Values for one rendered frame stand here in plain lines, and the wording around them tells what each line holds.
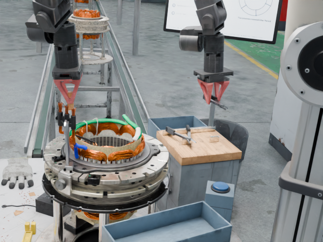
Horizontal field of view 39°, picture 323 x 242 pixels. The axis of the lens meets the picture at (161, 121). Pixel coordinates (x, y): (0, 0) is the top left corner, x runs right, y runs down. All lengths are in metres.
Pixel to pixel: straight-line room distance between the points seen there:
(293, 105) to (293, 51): 2.99
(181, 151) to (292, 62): 0.55
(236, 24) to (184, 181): 1.00
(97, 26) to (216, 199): 2.29
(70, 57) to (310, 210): 0.65
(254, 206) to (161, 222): 2.22
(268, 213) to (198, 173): 1.89
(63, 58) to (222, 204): 0.53
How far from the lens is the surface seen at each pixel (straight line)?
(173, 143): 1.32
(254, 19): 2.08
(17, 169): 1.75
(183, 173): 1.27
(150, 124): 1.49
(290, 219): 1.00
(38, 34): 1.17
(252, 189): 3.40
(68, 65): 1.15
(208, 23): 1.25
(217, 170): 1.32
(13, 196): 1.63
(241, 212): 3.10
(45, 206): 1.49
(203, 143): 1.34
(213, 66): 1.30
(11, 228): 1.46
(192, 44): 1.31
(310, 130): 0.92
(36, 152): 1.99
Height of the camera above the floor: 1.59
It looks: 21 degrees down
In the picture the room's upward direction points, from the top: 4 degrees clockwise
